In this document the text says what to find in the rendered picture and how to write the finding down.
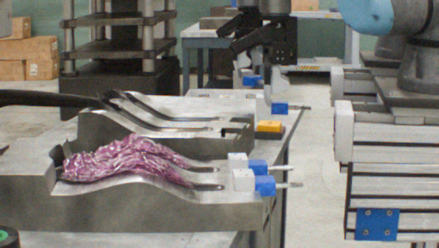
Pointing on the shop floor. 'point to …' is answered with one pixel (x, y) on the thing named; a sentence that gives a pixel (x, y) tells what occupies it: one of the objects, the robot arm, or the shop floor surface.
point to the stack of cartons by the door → (28, 54)
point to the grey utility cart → (351, 53)
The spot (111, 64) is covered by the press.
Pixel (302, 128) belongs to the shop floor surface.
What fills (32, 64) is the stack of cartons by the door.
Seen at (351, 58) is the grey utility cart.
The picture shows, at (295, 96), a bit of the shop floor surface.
